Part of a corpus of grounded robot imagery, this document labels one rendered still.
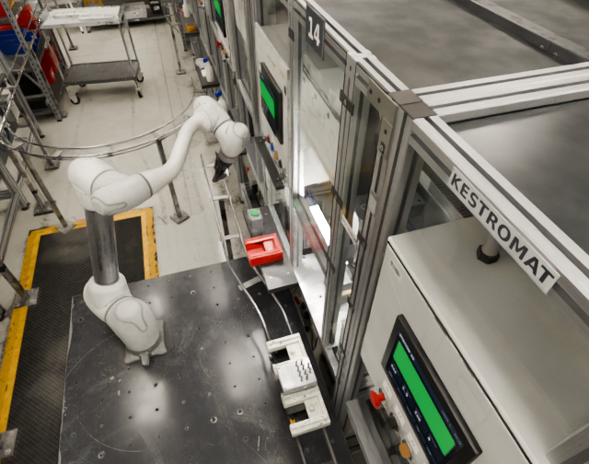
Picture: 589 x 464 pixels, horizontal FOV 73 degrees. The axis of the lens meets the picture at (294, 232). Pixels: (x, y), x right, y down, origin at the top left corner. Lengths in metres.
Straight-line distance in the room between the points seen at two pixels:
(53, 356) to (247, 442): 1.63
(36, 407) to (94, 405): 0.96
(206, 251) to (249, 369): 1.53
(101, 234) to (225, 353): 0.73
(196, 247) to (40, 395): 1.37
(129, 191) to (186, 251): 1.80
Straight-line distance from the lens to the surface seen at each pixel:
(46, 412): 2.85
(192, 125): 1.76
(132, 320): 1.79
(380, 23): 1.11
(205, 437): 1.78
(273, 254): 1.84
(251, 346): 1.90
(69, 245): 3.61
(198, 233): 3.35
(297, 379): 1.56
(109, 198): 1.48
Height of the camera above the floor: 2.35
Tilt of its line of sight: 46 degrees down
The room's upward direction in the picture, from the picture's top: straight up
